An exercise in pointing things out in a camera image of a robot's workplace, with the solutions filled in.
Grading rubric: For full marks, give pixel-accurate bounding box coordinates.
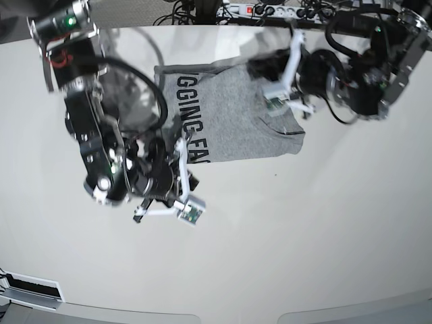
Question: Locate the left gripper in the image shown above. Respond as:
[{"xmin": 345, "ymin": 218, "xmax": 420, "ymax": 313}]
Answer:
[{"xmin": 296, "ymin": 49, "xmax": 348, "ymax": 105}]

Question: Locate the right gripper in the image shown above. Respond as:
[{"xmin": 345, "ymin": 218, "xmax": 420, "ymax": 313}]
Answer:
[{"xmin": 131, "ymin": 138, "xmax": 183, "ymax": 209}]

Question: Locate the grey t-shirt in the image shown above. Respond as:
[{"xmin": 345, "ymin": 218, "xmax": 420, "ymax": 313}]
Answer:
[{"xmin": 154, "ymin": 59, "xmax": 306, "ymax": 164}]

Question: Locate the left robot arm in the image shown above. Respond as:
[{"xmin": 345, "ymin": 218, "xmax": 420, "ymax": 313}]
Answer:
[{"xmin": 295, "ymin": 1, "xmax": 431, "ymax": 125}]

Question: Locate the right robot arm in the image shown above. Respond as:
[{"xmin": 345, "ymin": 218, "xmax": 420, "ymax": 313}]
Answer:
[{"xmin": 22, "ymin": 1, "xmax": 192, "ymax": 211}]

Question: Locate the white power strip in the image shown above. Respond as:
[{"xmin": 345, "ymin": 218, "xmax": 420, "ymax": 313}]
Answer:
[{"xmin": 216, "ymin": 1, "xmax": 336, "ymax": 24}]

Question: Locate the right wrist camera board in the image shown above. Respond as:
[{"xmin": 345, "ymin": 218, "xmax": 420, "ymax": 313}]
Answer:
[{"xmin": 177, "ymin": 196, "xmax": 206, "ymax": 226}]

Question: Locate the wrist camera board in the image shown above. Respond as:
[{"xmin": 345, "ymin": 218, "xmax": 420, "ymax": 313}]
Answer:
[
  {"xmin": 262, "ymin": 83, "xmax": 290, "ymax": 117},
  {"xmin": 177, "ymin": 196, "xmax": 206, "ymax": 226}
]

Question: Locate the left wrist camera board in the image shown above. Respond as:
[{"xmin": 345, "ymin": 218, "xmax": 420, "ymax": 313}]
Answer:
[{"xmin": 262, "ymin": 83, "xmax": 290, "ymax": 117}]

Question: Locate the table cable grommet slot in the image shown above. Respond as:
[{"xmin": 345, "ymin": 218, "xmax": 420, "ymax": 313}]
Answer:
[{"xmin": 1, "ymin": 270, "xmax": 66, "ymax": 311}]

